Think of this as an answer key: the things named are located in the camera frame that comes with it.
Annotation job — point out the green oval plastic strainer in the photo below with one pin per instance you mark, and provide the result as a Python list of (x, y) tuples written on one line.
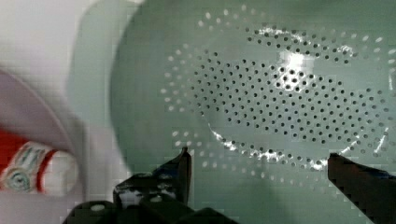
[(261, 92)]

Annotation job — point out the purple round plate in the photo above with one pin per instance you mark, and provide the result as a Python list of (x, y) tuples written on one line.
[(24, 113)]

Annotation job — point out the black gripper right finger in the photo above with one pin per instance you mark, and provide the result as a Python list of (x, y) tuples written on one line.
[(372, 190)]

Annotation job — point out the red ketchup bottle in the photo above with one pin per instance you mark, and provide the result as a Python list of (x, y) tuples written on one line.
[(31, 167)]

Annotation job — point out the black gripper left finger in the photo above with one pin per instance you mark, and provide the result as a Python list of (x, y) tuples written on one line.
[(172, 178)]

